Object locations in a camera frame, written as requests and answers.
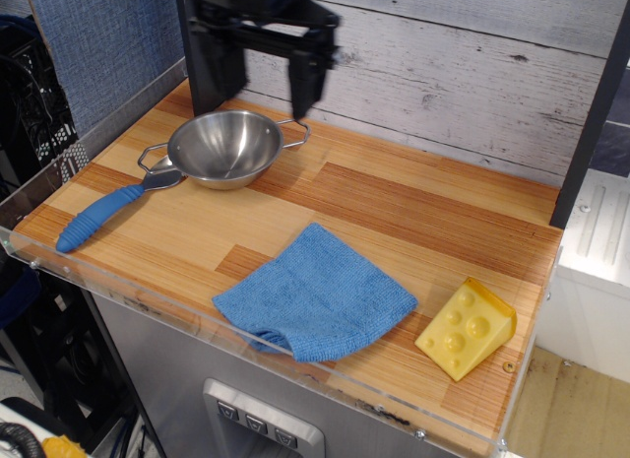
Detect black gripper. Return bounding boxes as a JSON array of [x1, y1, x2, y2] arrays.
[[188, 0, 340, 119]]

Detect stainless steel two-handled bowl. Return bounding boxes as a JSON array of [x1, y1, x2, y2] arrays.
[[138, 110, 311, 190]]

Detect blue microfiber cloth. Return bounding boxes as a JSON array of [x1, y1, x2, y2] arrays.
[[213, 224, 417, 362]]

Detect black plastic crate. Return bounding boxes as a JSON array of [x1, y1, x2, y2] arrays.
[[1, 15, 77, 193]]

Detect clear acrylic table guard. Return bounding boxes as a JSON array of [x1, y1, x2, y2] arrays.
[[1, 84, 561, 457]]

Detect yellow plastic cheese wedge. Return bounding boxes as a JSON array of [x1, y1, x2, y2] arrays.
[[414, 277, 517, 381]]

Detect silver dispenser button panel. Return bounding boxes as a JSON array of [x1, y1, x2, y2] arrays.
[[203, 378, 326, 457]]

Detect white grooved appliance top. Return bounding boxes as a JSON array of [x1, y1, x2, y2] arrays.
[[560, 169, 629, 288]]

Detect yellow object bottom left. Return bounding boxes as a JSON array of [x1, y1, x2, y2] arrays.
[[41, 435, 88, 458]]

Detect dark grey left post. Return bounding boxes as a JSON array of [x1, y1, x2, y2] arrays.
[[176, 0, 226, 115]]

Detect dark grey post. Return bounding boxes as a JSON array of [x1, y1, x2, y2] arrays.
[[176, 0, 226, 115], [549, 0, 629, 229]]

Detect blue-handled metal spoon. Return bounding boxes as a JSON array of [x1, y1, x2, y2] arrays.
[[55, 156, 184, 253]]

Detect dark grey right post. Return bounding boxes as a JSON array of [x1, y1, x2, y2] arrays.
[[549, 0, 629, 229]]

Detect black braided cable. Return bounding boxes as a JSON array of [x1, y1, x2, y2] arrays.
[[0, 422, 48, 458]]

